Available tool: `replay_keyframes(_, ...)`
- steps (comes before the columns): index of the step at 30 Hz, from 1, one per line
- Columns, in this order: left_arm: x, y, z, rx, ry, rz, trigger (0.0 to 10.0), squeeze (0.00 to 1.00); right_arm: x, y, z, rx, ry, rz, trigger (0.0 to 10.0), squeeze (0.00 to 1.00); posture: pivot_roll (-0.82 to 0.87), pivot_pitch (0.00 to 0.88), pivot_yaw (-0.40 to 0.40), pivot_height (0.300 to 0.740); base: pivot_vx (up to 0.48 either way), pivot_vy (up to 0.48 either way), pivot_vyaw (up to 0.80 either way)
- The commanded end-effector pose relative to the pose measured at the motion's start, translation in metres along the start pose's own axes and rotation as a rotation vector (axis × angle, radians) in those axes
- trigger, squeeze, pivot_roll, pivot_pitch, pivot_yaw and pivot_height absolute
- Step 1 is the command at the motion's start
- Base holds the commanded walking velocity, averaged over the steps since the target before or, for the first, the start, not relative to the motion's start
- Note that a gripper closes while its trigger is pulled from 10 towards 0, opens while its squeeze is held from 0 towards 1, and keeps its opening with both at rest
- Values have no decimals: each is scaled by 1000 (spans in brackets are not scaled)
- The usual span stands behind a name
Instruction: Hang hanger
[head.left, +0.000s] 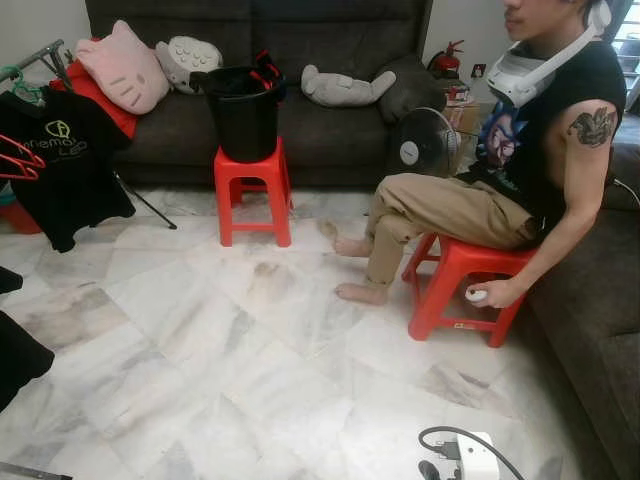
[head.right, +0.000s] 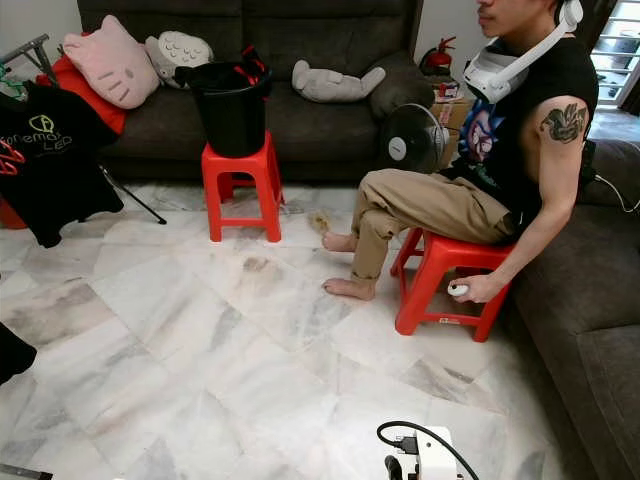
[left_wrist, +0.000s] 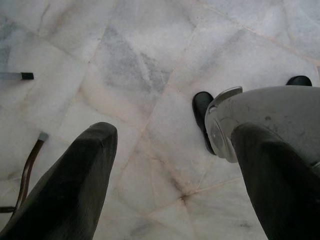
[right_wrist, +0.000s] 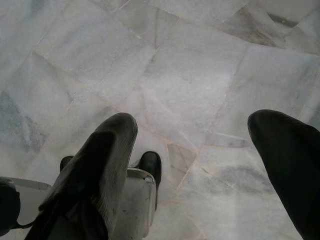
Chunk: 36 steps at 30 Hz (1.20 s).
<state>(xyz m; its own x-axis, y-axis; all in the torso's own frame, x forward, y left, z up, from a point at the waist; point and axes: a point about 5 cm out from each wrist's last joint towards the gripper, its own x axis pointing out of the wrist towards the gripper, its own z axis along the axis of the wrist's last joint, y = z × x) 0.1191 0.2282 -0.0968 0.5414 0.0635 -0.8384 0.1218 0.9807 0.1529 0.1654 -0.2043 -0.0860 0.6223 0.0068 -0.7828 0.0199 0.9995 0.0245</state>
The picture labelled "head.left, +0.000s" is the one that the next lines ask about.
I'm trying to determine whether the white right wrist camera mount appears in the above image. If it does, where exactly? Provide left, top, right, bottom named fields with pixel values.
left=455, top=432, right=501, bottom=480

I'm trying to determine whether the white VR headset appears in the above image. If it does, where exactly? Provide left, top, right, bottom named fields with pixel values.
left=487, top=0, right=613, bottom=109

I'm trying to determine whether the grey long creature plush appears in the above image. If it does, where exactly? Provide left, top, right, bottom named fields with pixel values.
left=301, top=65, right=397, bottom=108

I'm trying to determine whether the black polo shirt with logo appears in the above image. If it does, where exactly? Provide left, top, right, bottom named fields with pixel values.
left=0, top=88, right=136, bottom=253

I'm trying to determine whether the red fire extinguisher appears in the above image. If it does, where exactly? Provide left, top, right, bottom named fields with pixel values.
left=428, top=40, right=466, bottom=81

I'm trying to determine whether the pink cat face pillow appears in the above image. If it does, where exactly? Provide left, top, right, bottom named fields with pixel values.
left=75, top=20, right=171, bottom=116

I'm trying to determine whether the white cable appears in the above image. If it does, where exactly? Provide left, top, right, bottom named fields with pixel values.
left=608, top=178, right=640, bottom=206

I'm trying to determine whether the black plastic bucket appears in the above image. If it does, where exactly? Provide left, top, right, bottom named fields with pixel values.
left=190, top=65, right=288, bottom=164

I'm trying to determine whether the green plastic hanger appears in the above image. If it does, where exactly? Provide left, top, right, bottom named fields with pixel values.
left=0, top=65, right=46, bottom=106

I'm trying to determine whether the grey round creature pillow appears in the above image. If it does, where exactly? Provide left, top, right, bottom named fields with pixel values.
left=155, top=36, right=223, bottom=95

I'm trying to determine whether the black standing fan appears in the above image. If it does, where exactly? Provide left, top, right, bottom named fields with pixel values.
left=388, top=107, right=461, bottom=179

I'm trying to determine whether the red plastic stool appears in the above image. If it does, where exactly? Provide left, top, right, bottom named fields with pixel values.
left=402, top=233, right=541, bottom=349
left=213, top=138, right=293, bottom=248

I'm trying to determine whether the person in khaki trousers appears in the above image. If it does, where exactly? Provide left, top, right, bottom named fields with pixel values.
left=333, top=0, right=629, bottom=309

